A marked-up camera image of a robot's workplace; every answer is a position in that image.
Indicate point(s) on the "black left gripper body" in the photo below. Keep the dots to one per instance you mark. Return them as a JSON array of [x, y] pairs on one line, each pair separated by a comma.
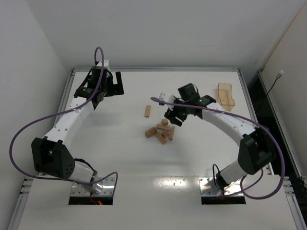
[[112, 84]]

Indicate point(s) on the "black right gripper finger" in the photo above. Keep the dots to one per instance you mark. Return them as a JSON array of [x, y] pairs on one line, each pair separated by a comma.
[[178, 121], [170, 118]]

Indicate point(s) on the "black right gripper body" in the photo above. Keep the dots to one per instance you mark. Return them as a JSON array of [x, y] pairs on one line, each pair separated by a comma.
[[176, 114]]

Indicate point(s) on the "wooden block cube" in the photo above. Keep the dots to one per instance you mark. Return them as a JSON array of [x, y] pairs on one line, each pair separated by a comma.
[[164, 121]]

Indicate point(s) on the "long wooden block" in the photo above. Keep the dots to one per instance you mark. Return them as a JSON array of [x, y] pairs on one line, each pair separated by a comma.
[[147, 111]]

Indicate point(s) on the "amber transparent plastic bin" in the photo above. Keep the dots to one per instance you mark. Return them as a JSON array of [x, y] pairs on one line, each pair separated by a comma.
[[224, 96]]

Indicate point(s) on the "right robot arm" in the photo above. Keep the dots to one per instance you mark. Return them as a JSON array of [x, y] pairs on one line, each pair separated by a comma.
[[255, 147]]

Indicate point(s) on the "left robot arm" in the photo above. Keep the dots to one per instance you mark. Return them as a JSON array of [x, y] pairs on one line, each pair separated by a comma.
[[51, 154]]

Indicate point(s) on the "thin wooden plank block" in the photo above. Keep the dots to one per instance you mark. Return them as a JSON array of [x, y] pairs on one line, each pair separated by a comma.
[[171, 133]]

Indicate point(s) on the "flat wooden block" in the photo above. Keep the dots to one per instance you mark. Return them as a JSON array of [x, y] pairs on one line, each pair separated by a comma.
[[163, 127]]

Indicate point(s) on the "wide wooden block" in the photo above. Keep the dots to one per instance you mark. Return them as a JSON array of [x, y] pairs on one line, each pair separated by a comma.
[[150, 132]]

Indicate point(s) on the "small wooden cube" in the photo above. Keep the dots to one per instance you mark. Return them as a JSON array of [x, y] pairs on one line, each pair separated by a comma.
[[165, 134]]

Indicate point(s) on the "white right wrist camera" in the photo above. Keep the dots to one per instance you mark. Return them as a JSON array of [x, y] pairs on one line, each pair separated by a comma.
[[166, 97]]

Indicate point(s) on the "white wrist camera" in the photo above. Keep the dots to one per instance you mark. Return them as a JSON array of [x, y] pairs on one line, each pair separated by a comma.
[[104, 64], [166, 97]]

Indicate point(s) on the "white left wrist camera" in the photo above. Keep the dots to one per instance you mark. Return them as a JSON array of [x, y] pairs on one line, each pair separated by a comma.
[[104, 64]]

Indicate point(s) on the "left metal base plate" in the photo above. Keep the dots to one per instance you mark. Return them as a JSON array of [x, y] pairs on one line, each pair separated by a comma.
[[103, 188]]

